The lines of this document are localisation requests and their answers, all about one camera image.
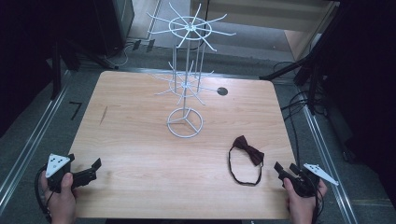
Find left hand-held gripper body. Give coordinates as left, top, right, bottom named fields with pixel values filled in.
left=45, top=153, right=82, bottom=194

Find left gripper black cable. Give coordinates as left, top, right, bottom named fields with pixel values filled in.
left=34, top=165, right=53, bottom=224

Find white wire display rack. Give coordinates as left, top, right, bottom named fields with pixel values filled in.
left=146, top=2, right=237, bottom=139

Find dark cabinet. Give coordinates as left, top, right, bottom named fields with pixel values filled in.
left=92, top=0, right=135, bottom=57

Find black floor cables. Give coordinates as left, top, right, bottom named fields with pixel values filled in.
left=272, top=61, right=328, bottom=169

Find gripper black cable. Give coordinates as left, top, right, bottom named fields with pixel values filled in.
left=34, top=165, right=53, bottom=224
left=313, top=178, right=325, bottom=224

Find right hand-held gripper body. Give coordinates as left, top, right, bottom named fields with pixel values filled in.
left=285, top=162, right=340, bottom=199

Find dark red bow tie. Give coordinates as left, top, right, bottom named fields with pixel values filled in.
left=228, top=134, right=266, bottom=187

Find black metal stand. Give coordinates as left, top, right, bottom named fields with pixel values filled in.
left=259, top=3, right=356, bottom=116
left=46, top=36, right=120, bottom=101

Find white floor cable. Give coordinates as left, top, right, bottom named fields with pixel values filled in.
left=103, top=42, right=135, bottom=68

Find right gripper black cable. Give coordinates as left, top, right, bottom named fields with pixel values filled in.
left=313, top=178, right=325, bottom=224

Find person's left hand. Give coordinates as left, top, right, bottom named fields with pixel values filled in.
left=40, top=172, right=78, bottom=224

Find metal floor rail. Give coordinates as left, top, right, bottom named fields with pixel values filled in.
left=0, top=70, right=73, bottom=207
left=302, top=104, right=359, bottom=224

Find person's right hand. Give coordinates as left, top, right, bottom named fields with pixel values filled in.
left=282, top=176, right=329, bottom=224

